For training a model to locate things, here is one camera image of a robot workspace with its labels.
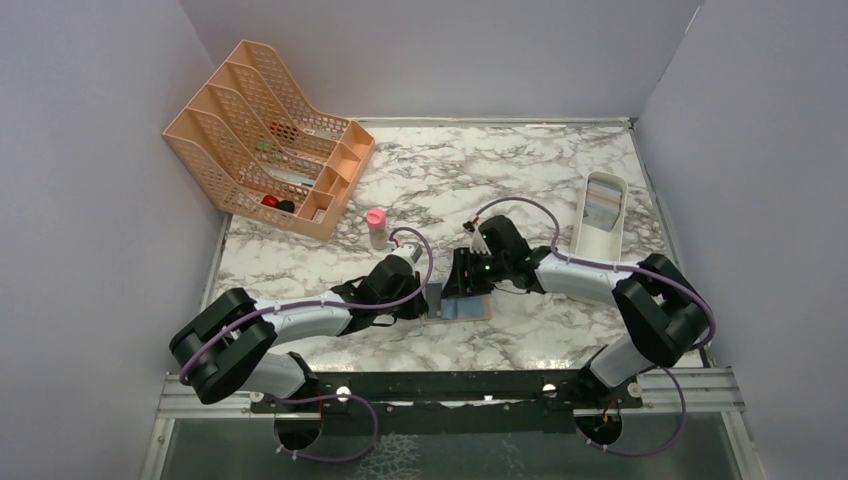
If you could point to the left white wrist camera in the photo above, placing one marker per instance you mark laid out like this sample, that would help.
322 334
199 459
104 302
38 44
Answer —
410 252

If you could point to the peach mesh file organizer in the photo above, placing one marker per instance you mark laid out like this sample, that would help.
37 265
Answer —
250 131

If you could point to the black credit card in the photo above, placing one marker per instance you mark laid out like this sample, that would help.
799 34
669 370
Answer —
432 294

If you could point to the red round object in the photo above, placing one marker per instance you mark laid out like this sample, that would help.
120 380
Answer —
270 201

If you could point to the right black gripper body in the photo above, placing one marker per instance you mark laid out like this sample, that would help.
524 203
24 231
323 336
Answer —
498 267

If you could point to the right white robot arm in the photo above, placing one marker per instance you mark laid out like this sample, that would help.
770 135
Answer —
664 317

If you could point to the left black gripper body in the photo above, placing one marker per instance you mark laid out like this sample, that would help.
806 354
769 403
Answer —
406 310

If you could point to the black round object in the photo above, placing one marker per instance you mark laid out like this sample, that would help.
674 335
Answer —
286 206

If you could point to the pink capped small bottle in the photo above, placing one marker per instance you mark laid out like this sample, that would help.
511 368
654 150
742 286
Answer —
376 220

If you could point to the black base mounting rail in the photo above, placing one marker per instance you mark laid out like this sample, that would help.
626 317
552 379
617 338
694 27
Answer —
434 403

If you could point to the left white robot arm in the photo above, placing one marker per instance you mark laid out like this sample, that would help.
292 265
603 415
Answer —
226 348

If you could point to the white oblong tray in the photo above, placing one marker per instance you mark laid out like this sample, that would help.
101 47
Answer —
591 243

